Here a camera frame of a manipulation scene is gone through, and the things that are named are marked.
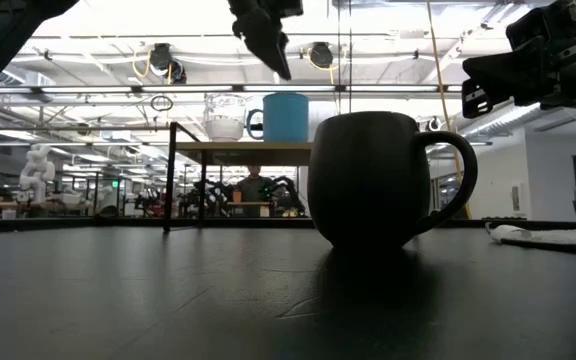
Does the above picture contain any person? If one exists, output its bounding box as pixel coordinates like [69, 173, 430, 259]
[236, 164, 275, 217]

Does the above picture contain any blue plastic mug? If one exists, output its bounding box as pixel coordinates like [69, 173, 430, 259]
[245, 92, 310, 144]

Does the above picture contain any black hanging cable loop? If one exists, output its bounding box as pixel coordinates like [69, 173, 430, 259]
[150, 94, 175, 113]

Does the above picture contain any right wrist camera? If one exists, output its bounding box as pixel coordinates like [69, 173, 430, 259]
[505, 0, 576, 51]

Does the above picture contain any black ceramic mug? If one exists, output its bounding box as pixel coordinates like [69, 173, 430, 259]
[307, 111, 479, 250]

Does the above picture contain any black-framed shelf with wooden top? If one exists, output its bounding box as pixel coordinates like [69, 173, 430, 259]
[162, 121, 314, 234]

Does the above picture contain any silver ceiling air duct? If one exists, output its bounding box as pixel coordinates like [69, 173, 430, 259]
[0, 69, 54, 90]
[467, 102, 549, 139]

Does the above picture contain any white folded cloth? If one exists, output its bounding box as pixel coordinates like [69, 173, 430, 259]
[485, 222, 576, 251]

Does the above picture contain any yellow hanging cable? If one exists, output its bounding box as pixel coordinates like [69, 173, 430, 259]
[426, 0, 473, 221]

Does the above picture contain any black ceiling cable reel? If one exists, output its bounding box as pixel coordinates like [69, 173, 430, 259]
[147, 42, 175, 77]
[309, 42, 335, 70]

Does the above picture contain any clear glass footed cup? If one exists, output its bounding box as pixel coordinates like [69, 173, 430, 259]
[203, 93, 247, 143]

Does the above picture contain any white wall dispenser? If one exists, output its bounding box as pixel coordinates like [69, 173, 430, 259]
[511, 180, 532, 220]

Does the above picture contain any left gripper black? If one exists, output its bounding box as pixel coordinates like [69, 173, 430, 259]
[227, 0, 304, 81]

